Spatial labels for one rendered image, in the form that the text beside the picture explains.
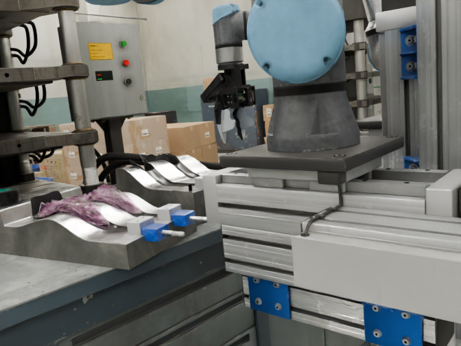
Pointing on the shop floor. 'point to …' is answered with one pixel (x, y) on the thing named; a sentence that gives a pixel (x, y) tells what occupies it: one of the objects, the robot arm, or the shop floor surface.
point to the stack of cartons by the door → (267, 115)
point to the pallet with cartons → (193, 140)
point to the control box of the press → (110, 79)
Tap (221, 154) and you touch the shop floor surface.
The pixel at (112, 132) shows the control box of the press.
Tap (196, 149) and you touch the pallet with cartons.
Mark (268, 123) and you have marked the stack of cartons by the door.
